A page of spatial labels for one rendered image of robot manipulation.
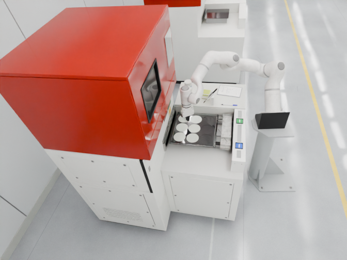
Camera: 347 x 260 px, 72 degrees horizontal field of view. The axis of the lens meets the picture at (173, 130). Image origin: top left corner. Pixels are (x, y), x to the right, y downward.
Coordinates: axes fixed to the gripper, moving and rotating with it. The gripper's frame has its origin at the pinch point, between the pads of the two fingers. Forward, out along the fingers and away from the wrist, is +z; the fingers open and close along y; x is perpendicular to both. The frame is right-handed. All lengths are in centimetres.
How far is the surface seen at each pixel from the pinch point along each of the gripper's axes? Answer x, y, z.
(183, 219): -38, -27, 98
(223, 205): -55, 7, 61
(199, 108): 11.7, 15.4, 4.4
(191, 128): -5.1, 1.1, 8.0
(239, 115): -13.0, 41.5, 2.4
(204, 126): -7.5, 12.0, 8.1
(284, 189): -49, 84, 97
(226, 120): -7.9, 32.9, 10.0
